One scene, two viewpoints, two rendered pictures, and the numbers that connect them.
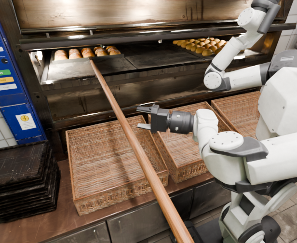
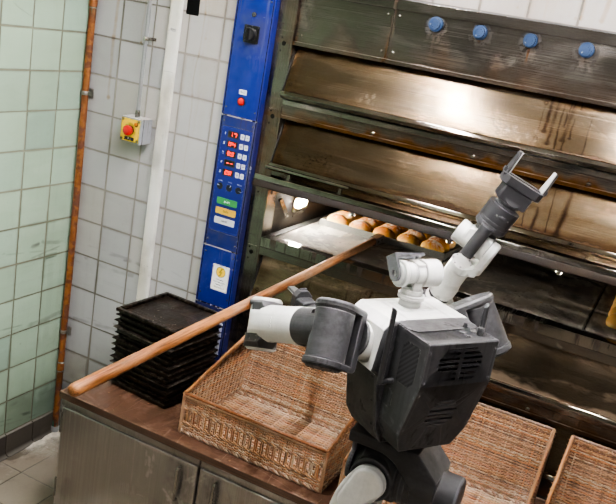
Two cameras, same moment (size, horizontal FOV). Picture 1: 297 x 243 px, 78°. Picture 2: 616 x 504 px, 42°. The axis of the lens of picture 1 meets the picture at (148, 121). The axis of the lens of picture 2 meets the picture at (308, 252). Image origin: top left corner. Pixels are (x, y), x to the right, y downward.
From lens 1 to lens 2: 187 cm
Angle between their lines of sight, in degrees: 44
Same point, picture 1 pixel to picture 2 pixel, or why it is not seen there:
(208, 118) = not seen: hidden behind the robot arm
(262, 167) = (253, 313)
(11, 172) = (158, 317)
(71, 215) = (171, 424)
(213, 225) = not seen: outside the picture
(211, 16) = (581, 236)
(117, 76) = (369, 273)
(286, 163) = (264, 314)
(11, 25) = (266, 155)
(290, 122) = not seen: hidden behind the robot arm
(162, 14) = (473, 201)
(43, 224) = (139, 409)
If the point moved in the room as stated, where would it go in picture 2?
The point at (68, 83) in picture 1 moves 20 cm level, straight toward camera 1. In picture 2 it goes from (294, 250) to (271, 262)
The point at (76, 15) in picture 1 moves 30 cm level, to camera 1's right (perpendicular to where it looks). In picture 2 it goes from (340, 165) to (403, 188)
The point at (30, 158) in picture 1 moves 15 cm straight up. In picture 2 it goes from (186, 318) to (191, 280)
